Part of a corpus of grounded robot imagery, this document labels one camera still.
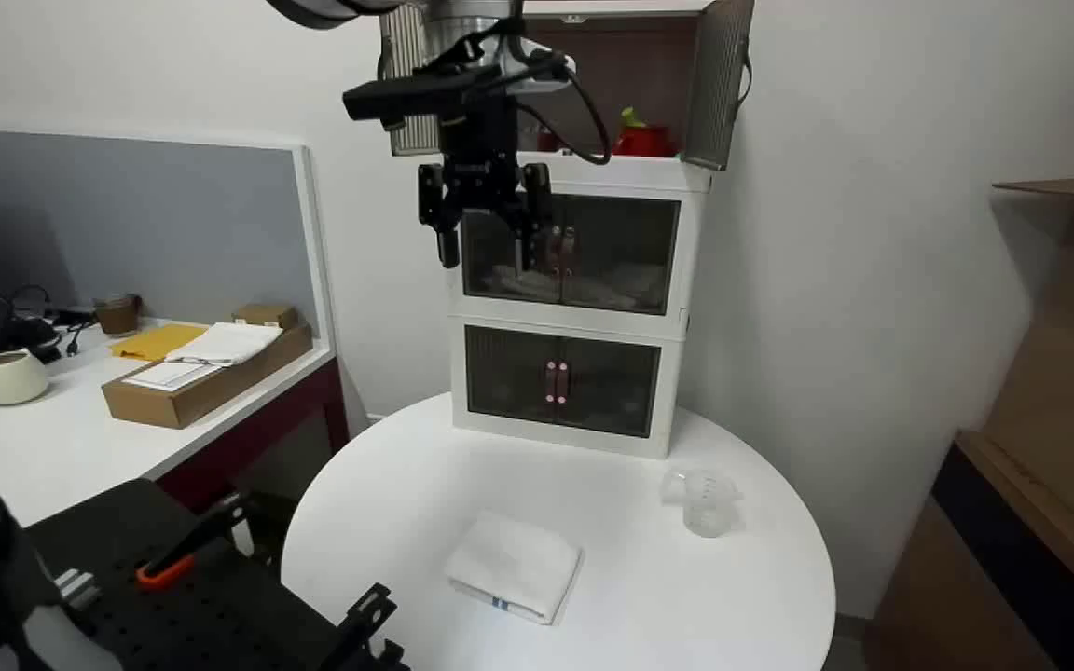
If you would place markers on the grey partition panel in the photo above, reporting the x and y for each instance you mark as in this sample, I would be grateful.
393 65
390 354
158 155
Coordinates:
193 226

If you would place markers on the white side desk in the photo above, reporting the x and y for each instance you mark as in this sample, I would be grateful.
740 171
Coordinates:
67 449

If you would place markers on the compartment door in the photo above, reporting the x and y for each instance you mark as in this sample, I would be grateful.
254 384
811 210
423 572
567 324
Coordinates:
409 44
721 52

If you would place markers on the black clamp near table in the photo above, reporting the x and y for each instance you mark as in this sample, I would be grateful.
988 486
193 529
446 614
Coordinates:
352 646

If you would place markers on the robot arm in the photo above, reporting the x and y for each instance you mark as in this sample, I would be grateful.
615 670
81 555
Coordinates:
464 68

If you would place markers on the small brown box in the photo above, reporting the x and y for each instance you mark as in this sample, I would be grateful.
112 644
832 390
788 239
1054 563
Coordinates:
117 314

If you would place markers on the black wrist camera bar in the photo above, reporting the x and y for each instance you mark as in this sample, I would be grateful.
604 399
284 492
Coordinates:
448 91

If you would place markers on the orange-handled black clamp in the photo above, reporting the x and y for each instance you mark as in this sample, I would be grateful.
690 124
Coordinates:
225 522

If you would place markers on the white mug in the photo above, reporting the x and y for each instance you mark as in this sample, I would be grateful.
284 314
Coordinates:
19 377

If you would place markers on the yellow envelope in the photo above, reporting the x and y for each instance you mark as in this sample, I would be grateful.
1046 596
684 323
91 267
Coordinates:
158 339

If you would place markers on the white round table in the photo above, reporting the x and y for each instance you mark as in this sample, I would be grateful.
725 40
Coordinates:
645 595

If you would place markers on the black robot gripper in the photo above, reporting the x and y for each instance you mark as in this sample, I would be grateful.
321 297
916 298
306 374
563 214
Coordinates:
479 169

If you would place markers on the white three-tier storage cabinet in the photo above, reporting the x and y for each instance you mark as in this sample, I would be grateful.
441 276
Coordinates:
587 345

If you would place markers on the flat cardboard box with papers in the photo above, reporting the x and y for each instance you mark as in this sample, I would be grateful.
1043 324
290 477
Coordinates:
208 374

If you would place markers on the white folded cloth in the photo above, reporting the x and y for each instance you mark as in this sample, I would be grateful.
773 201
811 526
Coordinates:
511 567

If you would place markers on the clear plastic cup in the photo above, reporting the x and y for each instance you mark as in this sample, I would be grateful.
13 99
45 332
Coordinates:
707 501

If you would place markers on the red object inside compartment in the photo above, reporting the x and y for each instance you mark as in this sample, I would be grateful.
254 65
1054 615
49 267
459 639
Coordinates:
643 138

